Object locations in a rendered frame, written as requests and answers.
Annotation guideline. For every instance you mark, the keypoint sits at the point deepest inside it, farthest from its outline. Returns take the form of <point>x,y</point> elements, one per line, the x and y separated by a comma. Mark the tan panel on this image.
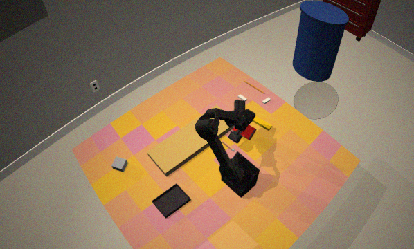
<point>179,148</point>

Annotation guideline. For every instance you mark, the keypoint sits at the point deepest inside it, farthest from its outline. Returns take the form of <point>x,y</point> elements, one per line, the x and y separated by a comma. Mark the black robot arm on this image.
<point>208,128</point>

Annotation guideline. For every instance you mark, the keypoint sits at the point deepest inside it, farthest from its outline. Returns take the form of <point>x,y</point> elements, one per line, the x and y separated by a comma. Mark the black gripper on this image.
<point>248,116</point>

